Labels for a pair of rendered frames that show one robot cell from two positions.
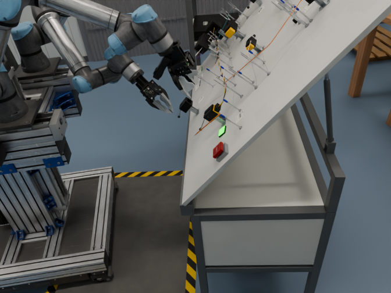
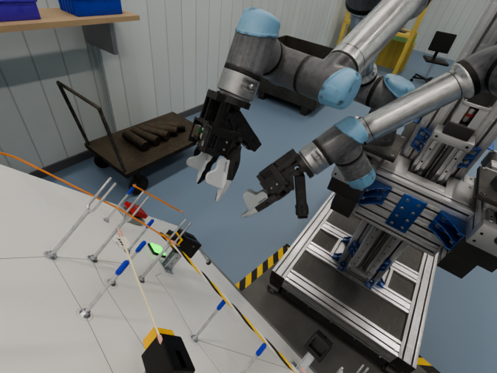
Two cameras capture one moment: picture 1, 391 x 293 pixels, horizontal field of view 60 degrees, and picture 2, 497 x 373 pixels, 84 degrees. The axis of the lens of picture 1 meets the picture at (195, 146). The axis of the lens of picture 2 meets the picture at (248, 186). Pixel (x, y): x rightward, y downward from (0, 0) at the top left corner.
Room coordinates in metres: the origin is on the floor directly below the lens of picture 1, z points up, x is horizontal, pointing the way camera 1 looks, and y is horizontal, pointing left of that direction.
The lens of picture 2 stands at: (1.51, -0.33, 1.68)
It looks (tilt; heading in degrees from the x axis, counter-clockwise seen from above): 40 degrees down; 124
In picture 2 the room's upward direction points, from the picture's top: 10 degrees clockwise
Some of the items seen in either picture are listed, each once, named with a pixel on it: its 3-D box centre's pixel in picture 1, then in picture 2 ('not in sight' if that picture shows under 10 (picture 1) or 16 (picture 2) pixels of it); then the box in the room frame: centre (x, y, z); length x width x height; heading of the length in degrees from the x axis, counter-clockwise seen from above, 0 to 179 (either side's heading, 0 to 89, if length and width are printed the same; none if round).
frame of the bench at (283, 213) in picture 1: (248, 182); not in sight; (1.50, -0.31, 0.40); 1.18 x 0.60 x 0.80; 174
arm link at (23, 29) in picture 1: (26, 37); not in sight; (1.81, 0.83, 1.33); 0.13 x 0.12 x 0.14; 129
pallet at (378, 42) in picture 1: (371, 42); not in sight; (4.21, -2.45, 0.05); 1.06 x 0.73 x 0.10; 6
